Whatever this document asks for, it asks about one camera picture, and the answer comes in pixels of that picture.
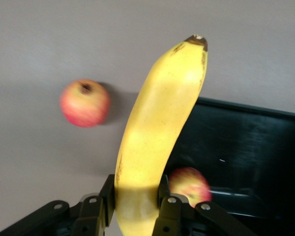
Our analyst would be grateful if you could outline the black plastic box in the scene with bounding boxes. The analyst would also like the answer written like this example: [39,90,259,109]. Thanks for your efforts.
[162,97,295,220]

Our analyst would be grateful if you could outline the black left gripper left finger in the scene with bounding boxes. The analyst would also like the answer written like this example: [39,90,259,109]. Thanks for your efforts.
[0,174,116,236]

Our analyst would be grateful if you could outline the yellow banana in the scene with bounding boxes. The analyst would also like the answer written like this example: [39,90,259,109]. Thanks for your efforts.
[114,34,209,236]

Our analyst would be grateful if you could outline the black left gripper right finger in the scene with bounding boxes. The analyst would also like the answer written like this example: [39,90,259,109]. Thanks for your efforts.
[152,174,256,236]

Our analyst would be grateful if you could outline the red yellow streaked apple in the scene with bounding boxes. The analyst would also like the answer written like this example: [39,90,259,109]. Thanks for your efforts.
[169,167,213,208]

